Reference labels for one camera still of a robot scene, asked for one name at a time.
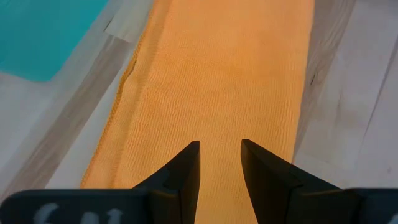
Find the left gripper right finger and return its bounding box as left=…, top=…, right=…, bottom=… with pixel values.
left=241, top=139, right=398, bottom=224

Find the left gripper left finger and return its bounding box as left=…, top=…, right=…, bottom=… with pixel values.
left=0, top=140, right=201, bottom=224

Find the orange microfiber towel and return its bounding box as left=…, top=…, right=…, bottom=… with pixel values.
left=80, top=0, right=315, bottom=224

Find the teal translucent plastic basket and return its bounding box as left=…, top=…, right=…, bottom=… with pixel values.
left=0, top=0, right=109, bottom=82

